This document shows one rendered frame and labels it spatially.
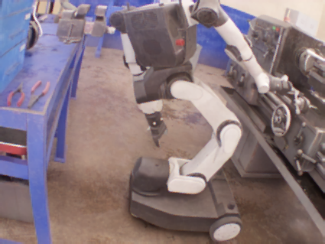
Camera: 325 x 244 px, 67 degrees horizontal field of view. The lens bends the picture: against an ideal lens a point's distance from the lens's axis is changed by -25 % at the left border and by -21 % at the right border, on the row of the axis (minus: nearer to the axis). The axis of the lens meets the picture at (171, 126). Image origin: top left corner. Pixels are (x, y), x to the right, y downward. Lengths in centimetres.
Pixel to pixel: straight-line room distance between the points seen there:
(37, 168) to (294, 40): 208
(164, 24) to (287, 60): 143
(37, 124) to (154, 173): 94
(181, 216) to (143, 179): 29
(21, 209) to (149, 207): 75
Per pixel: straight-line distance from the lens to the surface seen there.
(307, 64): 228
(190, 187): 167
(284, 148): 190
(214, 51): 572
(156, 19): 120
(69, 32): 164
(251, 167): 249
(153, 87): 140
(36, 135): 85
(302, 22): 597
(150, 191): 169
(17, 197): 151
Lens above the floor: 123
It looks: 25 degrees down
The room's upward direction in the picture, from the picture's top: 16 degrees clockwise
